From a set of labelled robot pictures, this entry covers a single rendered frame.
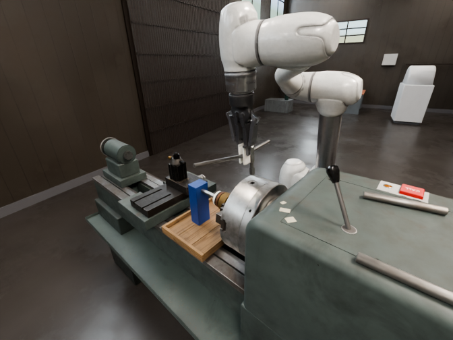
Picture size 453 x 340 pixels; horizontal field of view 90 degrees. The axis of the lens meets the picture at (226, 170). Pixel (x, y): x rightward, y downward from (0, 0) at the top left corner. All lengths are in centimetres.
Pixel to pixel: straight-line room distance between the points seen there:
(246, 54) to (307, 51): 15
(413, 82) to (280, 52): 747
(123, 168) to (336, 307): 148
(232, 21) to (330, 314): 74
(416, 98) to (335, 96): 695
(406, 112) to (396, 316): 756
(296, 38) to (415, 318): 59
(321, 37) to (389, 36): 964
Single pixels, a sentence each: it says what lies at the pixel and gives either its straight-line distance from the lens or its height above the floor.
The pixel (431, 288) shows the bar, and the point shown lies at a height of 127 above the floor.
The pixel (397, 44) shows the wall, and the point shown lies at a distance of 1020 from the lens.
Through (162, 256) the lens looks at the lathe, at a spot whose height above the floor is 54.
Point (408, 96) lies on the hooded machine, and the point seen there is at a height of 74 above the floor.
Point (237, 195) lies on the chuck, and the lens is 83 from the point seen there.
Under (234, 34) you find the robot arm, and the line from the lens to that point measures 64.
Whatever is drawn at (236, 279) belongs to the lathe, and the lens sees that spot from 100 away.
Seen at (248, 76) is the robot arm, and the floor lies 161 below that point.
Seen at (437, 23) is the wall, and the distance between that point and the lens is 1030.
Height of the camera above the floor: 165
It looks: 25 degrees down
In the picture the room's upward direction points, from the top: 1 degrees counter-clockwise
